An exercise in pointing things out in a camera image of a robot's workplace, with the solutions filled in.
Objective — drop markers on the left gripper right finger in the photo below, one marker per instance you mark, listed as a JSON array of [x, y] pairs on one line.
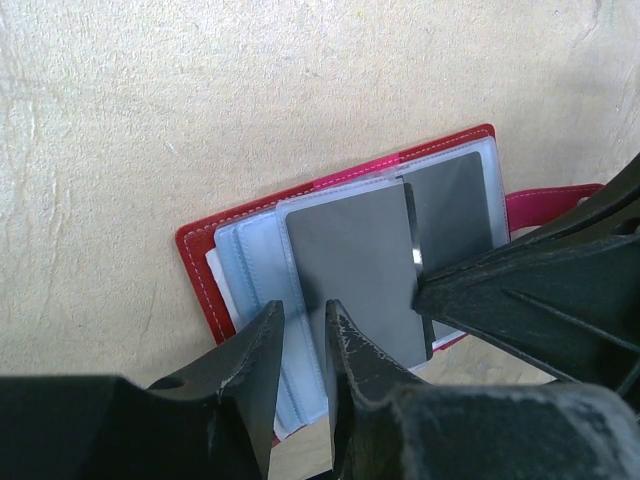
[[387, 423]]

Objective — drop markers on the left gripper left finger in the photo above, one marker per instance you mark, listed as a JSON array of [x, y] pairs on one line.
[[212, 419]]

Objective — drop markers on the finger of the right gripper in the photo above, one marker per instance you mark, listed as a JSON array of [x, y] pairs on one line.
[[564, 297]]

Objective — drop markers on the dark grey credit card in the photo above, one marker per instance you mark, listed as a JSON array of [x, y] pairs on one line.
[[356, 245]]

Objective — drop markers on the red card holder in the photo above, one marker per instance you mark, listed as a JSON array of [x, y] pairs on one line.
[[240, 259]]

